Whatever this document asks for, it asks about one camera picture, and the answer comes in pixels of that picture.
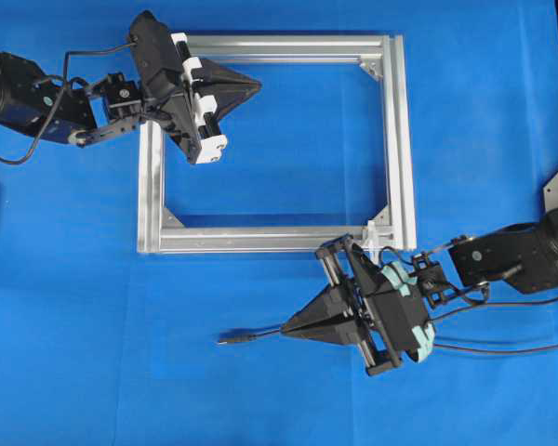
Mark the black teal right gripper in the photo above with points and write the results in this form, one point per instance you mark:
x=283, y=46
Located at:
x=378, y=309

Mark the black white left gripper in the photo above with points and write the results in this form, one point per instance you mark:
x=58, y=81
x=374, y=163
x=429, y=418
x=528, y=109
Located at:
x=188, y=109

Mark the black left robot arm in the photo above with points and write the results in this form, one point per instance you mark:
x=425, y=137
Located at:
x=65, y=109

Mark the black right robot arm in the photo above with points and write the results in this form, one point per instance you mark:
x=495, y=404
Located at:
x=525, y=256

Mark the white zip tie loop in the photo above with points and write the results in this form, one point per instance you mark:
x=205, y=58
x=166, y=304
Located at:
x=371, y=241

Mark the aluminium extrusion rectangular frame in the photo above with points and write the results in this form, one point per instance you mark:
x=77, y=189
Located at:
x=380, y=56

